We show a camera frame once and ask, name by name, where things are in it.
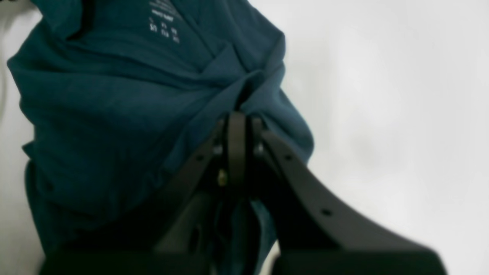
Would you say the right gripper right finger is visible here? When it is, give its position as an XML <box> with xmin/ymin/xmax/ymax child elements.
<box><xmin>250</xmin><ymin>116</ymin><xmax>447</xmax><ymax>275</ymax></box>

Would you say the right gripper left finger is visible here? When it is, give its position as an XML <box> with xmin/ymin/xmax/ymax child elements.
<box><xmin>39</xmin><ymin>112</ymin><xmax>247</xmax><ymax>275</ymax></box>

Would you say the dark navy T-shirt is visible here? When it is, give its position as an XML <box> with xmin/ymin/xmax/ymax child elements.
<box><xmin>8</xmin><ymin>0</ymin><xmax>313</xmax><ymax>275</ymax></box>

